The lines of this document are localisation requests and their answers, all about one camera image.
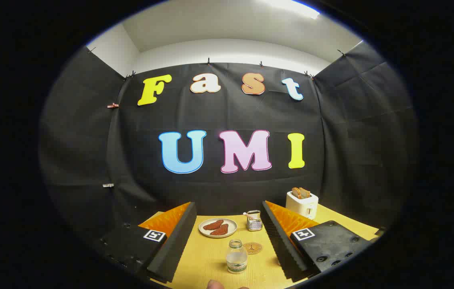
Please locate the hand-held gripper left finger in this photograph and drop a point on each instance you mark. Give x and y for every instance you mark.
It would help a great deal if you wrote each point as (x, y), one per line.
(175, 249)

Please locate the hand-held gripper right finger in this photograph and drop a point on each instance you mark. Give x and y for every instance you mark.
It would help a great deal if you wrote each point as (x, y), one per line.
(283, 245)

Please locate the round cork coaster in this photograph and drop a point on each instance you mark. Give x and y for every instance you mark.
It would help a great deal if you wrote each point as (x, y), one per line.
(254, 248)

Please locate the clear plastic juice bottle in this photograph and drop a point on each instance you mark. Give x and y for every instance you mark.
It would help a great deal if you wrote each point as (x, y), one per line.
(237, 259)

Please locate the wooden table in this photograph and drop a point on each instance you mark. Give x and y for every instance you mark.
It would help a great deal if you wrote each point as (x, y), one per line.
(207, 257)

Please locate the white toaster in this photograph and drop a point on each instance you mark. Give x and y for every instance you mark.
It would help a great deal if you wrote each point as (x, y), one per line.
(301, 208)

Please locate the brown meat piece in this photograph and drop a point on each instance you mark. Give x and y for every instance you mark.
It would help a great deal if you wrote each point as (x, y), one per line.
(213, 225)
(219, 230)

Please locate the rolled wafer stick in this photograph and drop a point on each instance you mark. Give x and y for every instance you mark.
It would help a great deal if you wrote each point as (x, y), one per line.
(248, 216)

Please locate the toasted bread slice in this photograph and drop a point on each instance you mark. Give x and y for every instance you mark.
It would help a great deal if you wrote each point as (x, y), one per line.
(296, 193)
(305, 192)

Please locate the white round plate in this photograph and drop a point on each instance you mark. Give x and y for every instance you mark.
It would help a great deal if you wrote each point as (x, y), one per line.
(231, 224)

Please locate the black backdrop cloth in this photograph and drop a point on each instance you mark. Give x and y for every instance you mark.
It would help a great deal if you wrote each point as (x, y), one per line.
(227, 112)

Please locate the orange clip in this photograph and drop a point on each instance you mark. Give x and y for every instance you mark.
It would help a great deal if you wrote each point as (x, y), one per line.
(112, 105)

